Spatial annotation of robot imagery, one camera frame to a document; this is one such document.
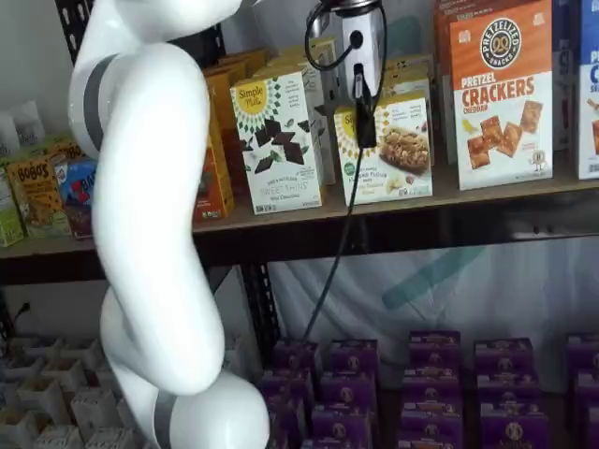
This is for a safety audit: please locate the orange pretzel crackers box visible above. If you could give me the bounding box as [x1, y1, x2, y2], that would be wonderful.
[449, 0, 554, 192]
[432, 0, 458, 165]

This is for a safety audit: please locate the orange Bobo's snack box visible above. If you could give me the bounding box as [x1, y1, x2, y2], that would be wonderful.
[7, 156, 71, 238]
[49, 142, 89, 166]

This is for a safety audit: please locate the white yellow almond bars box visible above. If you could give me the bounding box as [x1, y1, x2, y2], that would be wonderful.
[386, 53, 434, 80]
[334, 96, 434, 207]
[381, 77, 431, 102]

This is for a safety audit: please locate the blue pretzel crackers box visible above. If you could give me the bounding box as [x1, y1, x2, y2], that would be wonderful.
[577, 0, 599, 181]
[552, 0, 581, 151]

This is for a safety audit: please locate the black wall plug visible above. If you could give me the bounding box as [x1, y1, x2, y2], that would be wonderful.
[9, 301, 33, 325]

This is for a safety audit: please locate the orange Revival snack box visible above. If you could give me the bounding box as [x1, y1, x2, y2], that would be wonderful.
[203, 65, 247, 141]
[219, 46, 271, 80]
[194, 86, 235, 224]

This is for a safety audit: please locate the purple snack box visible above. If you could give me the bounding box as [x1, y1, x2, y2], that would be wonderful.
[575, 371, 599, 408]
[301, 437, 366, 449]
[397, 432, 464, 449]
[476, 371, 544, 404]
[475, 339, 534, 375]
[311, 404, 373, 443]
[401, 399, 463, 439]
[568, 334, 599, 375]
[409, 330, 462, 370]
[264, 395, 305, 449]
[327, 339, 379, 375]
[261, 369, 314, 404]
[480, 400, 548, 449]
[402, 367, 462, 403]
[273, 340, 323, 375]
[320, 371, 378, 408]

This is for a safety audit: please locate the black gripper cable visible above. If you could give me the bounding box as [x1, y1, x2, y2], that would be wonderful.
[301, 0, 389, 342]

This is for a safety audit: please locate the white paper pouch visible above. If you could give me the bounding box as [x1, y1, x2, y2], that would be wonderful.
[0, 111, 21, 159]
[11, 100, 44, 147]

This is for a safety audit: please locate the blue Zbar box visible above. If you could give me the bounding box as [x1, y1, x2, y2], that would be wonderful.
[53, 156, 99, 239]

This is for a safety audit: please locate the small white carton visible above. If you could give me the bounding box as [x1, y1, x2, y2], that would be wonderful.
[69, 387, 121, 427]
[223, 334, 256, 375]
[35, 425, 85, 449]
[86, 427, 137, 449]

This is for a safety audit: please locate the wooden shelf board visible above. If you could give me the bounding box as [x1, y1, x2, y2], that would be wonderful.
[194, 163, 599, 235]
[0, 231, 99, 259]

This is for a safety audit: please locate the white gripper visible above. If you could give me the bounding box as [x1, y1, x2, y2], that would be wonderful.
[341, 9, 387, 149]

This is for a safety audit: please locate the white teal backdrop sheet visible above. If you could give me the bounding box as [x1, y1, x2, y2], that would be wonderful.
[224, 0, 599, 375]

